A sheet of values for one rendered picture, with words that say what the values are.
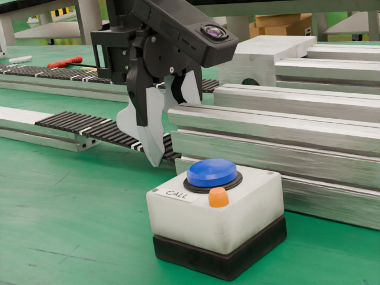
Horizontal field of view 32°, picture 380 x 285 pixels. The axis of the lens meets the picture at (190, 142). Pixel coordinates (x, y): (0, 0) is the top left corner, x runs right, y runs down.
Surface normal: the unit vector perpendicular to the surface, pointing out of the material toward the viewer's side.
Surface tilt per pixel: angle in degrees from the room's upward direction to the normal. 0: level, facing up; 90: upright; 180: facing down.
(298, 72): 90
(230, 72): 90
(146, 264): 0
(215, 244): 90
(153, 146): 108
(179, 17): 30
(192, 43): 88
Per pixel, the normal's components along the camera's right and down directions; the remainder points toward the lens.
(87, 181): -0.13, -0.94
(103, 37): -0.65, 0.33
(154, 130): 0.75, 0.12
